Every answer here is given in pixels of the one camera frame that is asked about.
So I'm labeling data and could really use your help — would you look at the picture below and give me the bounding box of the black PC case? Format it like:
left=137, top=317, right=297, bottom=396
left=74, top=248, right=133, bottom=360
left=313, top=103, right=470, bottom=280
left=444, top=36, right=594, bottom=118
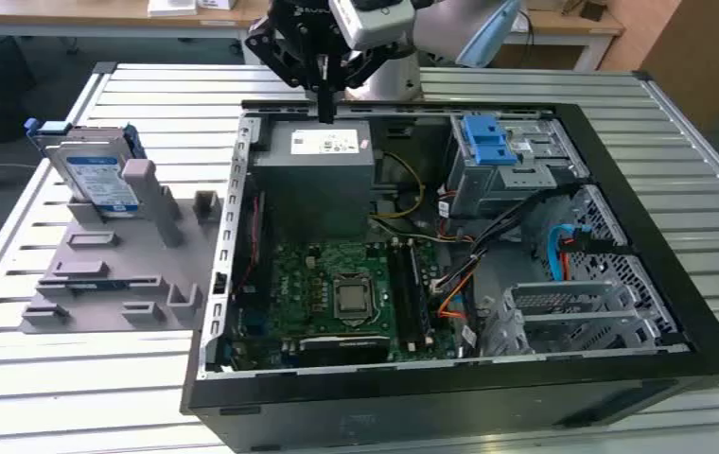
left=180, top=98, right=719, bottom=453

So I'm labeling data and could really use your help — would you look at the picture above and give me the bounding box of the hard disk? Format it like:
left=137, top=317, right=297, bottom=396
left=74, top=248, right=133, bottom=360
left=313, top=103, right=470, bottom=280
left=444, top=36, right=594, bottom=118
left=22, top=118, right=148, bottom=219

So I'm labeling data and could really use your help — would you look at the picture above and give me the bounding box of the wooden desk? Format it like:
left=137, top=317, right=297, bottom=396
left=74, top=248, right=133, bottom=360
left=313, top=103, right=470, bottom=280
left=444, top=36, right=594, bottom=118
left=0, top=0, right=626, bottom=72

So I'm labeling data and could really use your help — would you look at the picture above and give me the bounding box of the grey parts rack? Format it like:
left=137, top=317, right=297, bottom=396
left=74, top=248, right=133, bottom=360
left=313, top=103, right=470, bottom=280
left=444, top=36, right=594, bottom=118
left=20, top=159, right=225, bottom=335

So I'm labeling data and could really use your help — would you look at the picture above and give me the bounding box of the grey power supply unit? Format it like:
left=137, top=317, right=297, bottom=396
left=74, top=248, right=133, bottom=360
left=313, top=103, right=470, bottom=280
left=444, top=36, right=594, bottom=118
left=251, top=120, right=379, bottom=242

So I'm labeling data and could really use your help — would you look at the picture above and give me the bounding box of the black power wire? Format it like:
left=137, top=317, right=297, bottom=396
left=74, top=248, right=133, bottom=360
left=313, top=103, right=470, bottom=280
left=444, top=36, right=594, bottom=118
left=570, top=225, right=631, bottom=256

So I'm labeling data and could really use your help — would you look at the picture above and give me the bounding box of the metal CPU socket cover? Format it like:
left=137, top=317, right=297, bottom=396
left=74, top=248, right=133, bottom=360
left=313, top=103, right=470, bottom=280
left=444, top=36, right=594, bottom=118
left=332, top=272, right=379, bottom=320

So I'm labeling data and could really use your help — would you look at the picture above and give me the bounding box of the blue plastic drive latch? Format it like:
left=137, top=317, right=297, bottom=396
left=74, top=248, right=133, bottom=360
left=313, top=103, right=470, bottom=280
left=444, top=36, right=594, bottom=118
left=459, top=114, right=519, bottom=166

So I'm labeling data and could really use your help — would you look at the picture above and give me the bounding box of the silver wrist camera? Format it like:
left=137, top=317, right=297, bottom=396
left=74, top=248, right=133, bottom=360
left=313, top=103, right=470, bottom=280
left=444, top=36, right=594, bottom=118
left=327, top=0, right=416, bottom=51

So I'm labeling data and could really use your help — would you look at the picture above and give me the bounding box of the black graphics card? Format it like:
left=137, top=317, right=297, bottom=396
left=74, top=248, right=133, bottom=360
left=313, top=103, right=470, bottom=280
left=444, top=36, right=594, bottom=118
left=295, top=333, right=392, bottom=368

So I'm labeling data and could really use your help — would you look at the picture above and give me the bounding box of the blue wire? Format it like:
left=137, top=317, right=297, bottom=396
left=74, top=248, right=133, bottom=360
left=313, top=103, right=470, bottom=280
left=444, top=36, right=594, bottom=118
left=547, top=224, right=579, bottom=283

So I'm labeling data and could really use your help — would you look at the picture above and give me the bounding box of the silver CPU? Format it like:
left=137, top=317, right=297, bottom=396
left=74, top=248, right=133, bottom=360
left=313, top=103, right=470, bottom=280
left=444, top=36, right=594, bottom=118
left=339, top=283, right=371, bottom=311

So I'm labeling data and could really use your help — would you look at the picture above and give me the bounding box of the wooden cabinet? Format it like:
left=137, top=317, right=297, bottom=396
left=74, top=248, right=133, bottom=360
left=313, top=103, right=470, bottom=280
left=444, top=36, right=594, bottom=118
left=598, top=0, right=719, bottom=131

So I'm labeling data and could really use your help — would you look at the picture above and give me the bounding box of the metal disk bay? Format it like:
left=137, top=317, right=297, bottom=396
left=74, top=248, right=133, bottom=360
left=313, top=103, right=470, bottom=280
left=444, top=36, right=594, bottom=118
left=500, top=281, right=681, bottom=356

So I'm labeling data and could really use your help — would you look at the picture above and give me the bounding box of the yellow wire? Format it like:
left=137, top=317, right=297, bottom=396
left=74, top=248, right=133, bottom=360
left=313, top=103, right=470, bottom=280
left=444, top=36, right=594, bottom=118
left=368, top=150, right=428, bottom=221

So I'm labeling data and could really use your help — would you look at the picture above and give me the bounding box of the metal drive cage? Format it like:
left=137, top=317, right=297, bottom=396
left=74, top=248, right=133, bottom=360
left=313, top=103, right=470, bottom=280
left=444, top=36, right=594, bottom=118
left=447, top=113, right=591, bottom=221

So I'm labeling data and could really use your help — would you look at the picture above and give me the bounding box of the green motherboard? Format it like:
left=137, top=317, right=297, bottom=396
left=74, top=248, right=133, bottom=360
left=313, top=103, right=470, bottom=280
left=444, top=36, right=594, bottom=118
left=236, top=238, right=462, bottom=368

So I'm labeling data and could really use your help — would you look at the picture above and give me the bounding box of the RAM stick with blue label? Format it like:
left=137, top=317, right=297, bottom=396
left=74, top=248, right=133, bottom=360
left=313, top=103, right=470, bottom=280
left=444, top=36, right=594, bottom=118
left=65, top=279, right=128, bottom=290

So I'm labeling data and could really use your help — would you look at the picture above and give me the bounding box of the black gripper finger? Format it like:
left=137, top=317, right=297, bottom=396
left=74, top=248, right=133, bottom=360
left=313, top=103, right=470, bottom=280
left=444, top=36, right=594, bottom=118
left=244, top=18, right=331, bottom=124
left=327, top=41, right=400, bottom=126

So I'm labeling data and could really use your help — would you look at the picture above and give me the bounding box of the black cable bundle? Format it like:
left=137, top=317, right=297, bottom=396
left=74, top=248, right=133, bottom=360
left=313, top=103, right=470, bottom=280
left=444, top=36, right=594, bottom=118
left=434, top=186, right=582, bottom=294

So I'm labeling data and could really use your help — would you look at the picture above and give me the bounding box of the red twisted wire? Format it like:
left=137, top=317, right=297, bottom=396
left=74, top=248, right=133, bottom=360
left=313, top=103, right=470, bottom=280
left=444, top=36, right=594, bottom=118
left=239, top=191, right=265, bottom=294

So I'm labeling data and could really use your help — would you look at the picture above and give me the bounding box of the orange wire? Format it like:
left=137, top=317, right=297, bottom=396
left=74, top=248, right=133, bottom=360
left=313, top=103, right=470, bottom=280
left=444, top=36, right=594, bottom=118
left=438, top=273, right=472, bottom=323

